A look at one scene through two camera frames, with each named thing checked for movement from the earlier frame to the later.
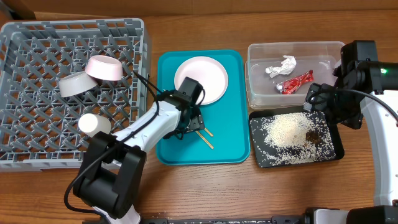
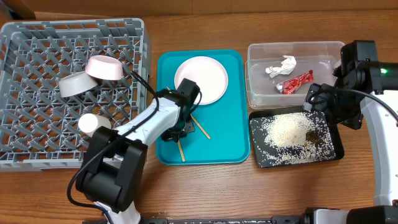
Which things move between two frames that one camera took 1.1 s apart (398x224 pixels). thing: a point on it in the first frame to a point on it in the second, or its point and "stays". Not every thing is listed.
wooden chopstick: [204, 140] to [181, 150]
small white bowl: [104, 68] stays
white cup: [91, 124] stays
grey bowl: [75, 83] stays
